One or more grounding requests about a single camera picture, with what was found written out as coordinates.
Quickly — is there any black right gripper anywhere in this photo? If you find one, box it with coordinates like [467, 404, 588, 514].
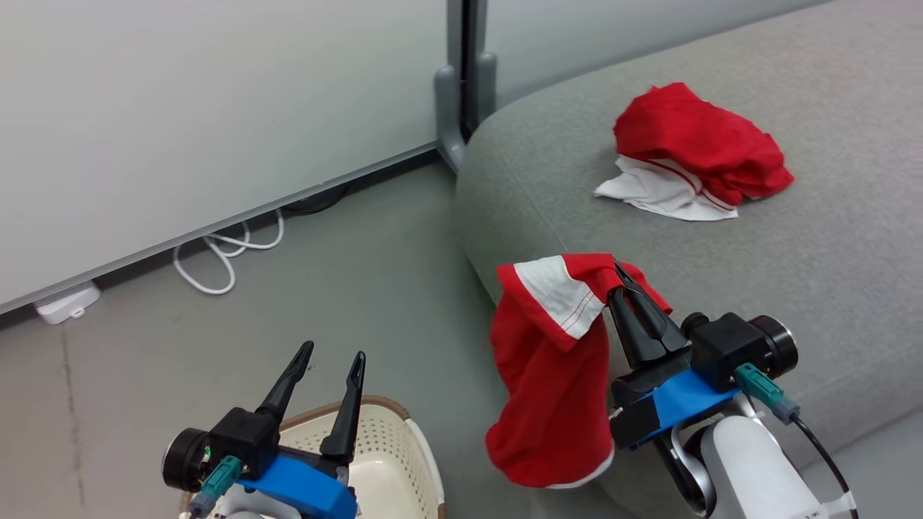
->
[609, 262, 798, 450]

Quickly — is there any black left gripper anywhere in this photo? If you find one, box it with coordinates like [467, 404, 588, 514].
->
[162, 341, 367, 494]

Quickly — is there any red garment white panel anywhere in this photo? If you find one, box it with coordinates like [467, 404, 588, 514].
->
[485, 252, 673, 491]

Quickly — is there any red garment striped white trim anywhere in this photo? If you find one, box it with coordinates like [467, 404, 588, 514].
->
[593, 81, 795, 222]

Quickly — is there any cream perforated laundry basket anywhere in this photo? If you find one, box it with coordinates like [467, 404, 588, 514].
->
[179, 395, 448, 519]

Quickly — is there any grey fabric sofa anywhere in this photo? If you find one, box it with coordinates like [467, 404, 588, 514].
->
[454, 0, 923, 519]

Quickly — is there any white power adapter box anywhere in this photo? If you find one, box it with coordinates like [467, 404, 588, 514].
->
[32, 281, 102, 325]

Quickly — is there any teal plug left camera cable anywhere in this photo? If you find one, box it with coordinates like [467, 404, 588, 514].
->
[186, 456, 243, 519]

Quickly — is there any teal plug camera cable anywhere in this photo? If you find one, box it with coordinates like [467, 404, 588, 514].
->
[734, 362, 860, 519]
[186, 456, 243, 519]

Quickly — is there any teal plug right camera cable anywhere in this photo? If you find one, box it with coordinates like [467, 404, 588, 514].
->
[734, 362, 860, 519]

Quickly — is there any white looped cable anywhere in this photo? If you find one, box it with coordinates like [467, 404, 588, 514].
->
[172, 208, 286, 296]

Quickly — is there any thin black floor cable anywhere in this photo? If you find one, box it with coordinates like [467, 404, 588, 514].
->
[283, 184, 351, 216]

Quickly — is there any grey partition base rail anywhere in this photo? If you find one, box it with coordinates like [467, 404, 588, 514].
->
[0, 141, 442, 316]

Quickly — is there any grey partition post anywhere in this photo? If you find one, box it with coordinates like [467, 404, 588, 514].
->
[433, 0, 498, 174]

